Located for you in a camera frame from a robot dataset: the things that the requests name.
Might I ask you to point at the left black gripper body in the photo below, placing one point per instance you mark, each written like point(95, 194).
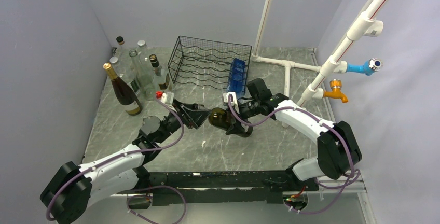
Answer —
point(184, 114)

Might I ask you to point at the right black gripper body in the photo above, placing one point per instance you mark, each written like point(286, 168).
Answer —
point(249, 109)

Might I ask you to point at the bottle black gold cap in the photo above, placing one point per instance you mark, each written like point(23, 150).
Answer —
point(161, 79)

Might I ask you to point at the blue tinted clear bottle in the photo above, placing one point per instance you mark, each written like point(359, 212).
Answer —
point(143, 76)

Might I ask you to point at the dark wine bottle gold cap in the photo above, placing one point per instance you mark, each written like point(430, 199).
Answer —
point(123, 92)

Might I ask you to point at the clear bottle dark neck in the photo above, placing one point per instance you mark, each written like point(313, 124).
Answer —
point(125, 74)

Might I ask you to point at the clear bottle silver cap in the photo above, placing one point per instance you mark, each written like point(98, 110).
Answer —
point(143, 52)

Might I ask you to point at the clear bottle blue medallion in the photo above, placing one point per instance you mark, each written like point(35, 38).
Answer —
point(124, 52)

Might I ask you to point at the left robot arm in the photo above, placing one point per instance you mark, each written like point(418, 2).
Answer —
point(74, 187)

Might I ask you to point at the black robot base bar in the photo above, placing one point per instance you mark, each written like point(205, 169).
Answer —
point(165, 188)

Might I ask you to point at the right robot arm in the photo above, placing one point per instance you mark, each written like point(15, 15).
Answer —
point(337, 148)

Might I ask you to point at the blue square dash bottle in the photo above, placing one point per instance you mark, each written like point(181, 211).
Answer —
point(236, 76)

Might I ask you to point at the orange faucet tap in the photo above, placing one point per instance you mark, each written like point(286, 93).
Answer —
point(336, 93)

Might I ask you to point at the blue faucet tap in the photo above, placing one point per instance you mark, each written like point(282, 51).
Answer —
point(368, 68)

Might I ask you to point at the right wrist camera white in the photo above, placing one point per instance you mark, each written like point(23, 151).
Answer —
point(230, 98)

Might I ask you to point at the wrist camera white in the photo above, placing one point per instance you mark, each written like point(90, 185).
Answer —
point(166, 97)
point(230, 98)

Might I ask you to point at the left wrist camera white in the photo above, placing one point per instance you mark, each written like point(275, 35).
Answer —
point(166, 97)

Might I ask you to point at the black wire wine rack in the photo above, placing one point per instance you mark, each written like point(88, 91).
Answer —
point(206, 63)

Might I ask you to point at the white pvc pipe frame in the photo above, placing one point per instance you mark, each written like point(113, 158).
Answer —
point(376, 100)

